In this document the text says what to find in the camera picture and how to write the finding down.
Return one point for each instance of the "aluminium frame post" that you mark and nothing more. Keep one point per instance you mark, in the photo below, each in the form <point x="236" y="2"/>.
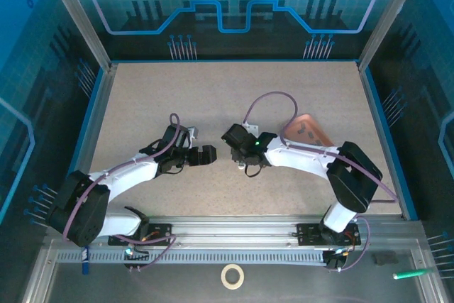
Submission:
<point x="390" y="15"/>
<point x="78" y="15"/>

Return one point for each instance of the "black sponge block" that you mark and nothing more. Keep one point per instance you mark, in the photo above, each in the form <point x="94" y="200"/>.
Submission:
<point x="384" y="258"/>

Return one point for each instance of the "beige tape roll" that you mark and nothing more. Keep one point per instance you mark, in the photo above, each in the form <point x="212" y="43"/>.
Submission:
<point x="223" y="276"/>

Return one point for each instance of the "green pen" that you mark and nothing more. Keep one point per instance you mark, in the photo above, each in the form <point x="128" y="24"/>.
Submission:
<point x="411" y="274"/>

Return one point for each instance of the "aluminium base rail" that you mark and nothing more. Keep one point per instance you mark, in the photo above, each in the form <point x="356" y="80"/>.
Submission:
<point x="230" y="228"/>

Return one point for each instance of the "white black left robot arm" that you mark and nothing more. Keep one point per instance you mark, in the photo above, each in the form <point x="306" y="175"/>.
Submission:
<point x="131" y="175"/>

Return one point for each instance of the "blue marker pen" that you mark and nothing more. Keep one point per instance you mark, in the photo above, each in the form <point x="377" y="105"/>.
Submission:
<point x="85" y="264"/>

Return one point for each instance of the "pink plastic tray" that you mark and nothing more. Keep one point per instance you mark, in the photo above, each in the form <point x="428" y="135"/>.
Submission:
<point x="314" y="125"/>

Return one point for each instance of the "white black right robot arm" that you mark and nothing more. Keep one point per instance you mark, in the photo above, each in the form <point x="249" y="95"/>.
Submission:
<point x="301" y="157"/>

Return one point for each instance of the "black connector hub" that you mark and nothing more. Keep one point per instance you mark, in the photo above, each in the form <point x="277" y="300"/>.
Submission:
<point x="333" y="262"/>
<point x="136" y="258"/>

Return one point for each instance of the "aluminium side rail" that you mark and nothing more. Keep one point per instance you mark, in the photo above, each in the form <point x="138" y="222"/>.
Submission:
<point x="372" y="104"/>
<point x="99" y="104"/>

